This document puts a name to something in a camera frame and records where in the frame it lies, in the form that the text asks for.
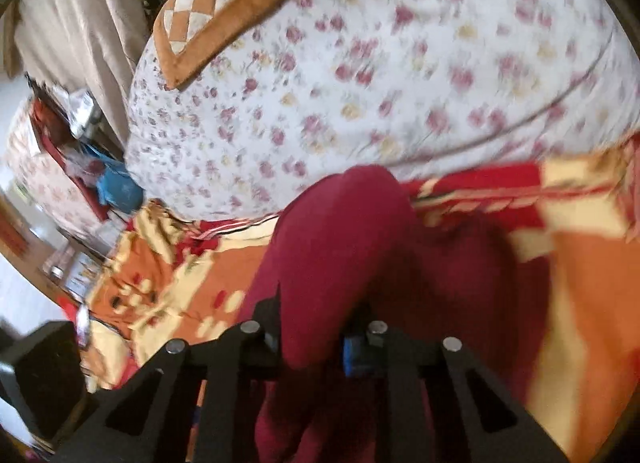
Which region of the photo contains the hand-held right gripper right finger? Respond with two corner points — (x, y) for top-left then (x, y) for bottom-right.
(342, 303), (571, 463)

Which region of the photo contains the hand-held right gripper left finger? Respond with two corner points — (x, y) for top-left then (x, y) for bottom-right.
(50, 295), (283, 463)

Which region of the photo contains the maroon small garment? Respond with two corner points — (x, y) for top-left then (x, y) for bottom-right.
(235, 165), (553, 463)

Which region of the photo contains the floral printed cloth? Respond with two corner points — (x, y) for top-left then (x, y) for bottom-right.
(5, 98), (108, 239)

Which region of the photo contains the blue cloth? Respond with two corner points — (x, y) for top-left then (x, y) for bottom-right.
(95, 153), (146, 211)

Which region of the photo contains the red orange cream patterned blanket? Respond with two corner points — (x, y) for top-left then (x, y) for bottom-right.
(82, 135), (640, 463)

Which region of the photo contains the white floral bedsheet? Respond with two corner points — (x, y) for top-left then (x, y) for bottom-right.
(122, 0), (640, 221)

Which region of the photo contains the beige curtain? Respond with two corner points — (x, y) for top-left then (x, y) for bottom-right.
(15, 0), (151, 144)

